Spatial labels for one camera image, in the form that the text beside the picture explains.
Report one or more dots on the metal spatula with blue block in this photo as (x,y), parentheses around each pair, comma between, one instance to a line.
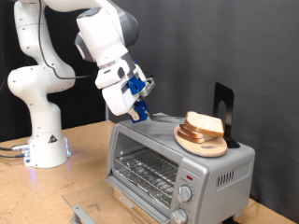
(140,113)

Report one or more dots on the silver knob at oven bottom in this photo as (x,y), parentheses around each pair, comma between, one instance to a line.
(179,216)

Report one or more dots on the vertical metal pole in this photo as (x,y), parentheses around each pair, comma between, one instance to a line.
(107,113)

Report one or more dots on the oval wooden cutting board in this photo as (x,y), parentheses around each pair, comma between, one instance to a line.
(202,149)

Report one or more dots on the silver toaster oven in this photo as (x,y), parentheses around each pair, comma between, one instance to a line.
(199,174)

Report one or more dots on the black metal bookend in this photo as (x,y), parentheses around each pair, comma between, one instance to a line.
(230,102)

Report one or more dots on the red oven indicator light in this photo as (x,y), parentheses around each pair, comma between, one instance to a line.
(189,178)

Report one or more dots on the white bread slice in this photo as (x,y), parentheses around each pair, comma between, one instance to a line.
(205,123)

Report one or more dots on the silver knob below red light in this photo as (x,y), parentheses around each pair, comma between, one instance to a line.
(184,193)

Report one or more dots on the silver wrist camera blue mount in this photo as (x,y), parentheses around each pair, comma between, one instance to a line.
(137,85)

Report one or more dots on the grey fabric backdrop curtain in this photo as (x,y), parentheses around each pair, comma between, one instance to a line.
(218,46)

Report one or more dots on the black fabric backdrop curtain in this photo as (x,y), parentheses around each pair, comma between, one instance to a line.
(87,102)

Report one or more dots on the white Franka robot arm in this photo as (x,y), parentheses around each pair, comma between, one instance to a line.
(40,124)

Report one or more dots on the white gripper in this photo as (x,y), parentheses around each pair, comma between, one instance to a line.
(118,99)

